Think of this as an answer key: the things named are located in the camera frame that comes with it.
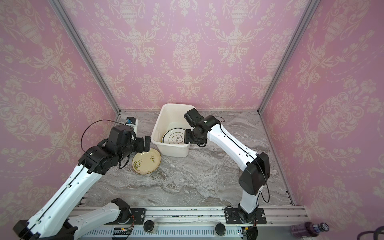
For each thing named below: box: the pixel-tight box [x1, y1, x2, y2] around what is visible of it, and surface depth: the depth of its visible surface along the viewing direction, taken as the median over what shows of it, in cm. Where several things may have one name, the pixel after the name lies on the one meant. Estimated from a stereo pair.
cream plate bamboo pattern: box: [132, 148, 162, 175], surface depth 94 cm
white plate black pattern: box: [162, 128, 186, 145], surface depth 102 cm
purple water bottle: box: [290, 221, 330, 238], surface depth 62 cm
